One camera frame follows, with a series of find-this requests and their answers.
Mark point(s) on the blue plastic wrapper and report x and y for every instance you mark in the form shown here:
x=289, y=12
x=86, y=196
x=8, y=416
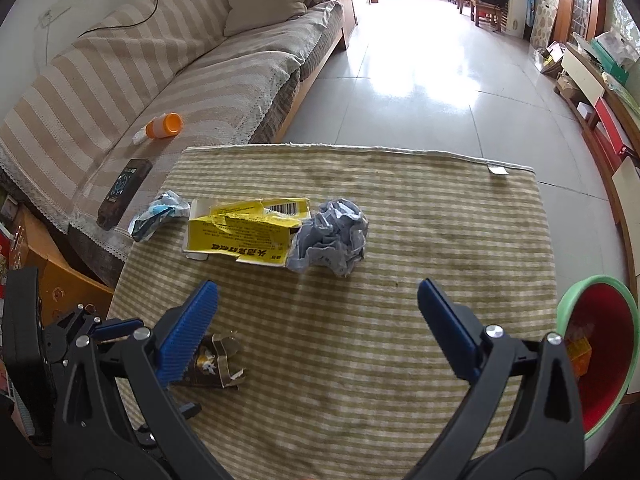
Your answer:
x=155, y=212

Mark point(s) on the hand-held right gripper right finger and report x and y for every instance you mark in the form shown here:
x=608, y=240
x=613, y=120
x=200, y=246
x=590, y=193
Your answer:
x=445, y=330

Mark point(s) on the wooden television cabinet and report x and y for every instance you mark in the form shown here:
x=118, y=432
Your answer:
x=580, y=75

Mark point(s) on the cardboard box with packets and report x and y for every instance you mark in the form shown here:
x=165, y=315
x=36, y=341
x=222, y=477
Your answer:
x=550, y=60

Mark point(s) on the torn yellow carton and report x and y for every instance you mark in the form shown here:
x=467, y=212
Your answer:
x=235, y=232

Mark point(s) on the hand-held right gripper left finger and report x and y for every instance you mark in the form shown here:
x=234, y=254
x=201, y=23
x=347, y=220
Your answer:
x=192, y=330

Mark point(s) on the green flat box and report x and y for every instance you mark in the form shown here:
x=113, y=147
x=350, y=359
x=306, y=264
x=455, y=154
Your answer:
x=610, y=62

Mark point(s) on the orange yellow small box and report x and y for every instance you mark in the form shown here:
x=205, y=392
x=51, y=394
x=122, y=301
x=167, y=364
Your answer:
x=579, y=355

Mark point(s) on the dark rectangular device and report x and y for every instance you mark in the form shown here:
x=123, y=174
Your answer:
x=122, y=192

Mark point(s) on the crumpled grey paper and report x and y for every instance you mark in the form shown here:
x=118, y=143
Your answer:
x=330, y=240

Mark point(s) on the dark gold foil wrapper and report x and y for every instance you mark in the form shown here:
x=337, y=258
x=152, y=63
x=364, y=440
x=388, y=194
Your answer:
x=220, y=365

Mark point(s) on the orange cap small bottle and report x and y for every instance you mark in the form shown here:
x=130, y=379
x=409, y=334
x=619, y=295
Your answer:
x=165, y=126

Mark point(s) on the striped table mat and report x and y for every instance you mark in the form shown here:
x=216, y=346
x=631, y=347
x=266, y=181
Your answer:
x=400, y=220

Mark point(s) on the red flat box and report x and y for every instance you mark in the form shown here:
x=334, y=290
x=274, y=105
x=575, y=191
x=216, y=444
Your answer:
x=612, y=130

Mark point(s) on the patterned leaning board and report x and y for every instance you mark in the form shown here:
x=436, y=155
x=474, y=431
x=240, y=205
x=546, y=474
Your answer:
x=542, y=25

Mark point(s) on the beige striped sofa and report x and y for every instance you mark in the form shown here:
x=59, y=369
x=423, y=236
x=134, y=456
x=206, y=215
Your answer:
x=150, y=75

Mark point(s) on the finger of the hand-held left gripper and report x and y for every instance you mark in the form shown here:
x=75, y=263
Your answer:
x=191, y=410
x=117, y=329

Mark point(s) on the green red plastic basin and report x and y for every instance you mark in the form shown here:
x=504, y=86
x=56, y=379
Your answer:
x=610, y=360

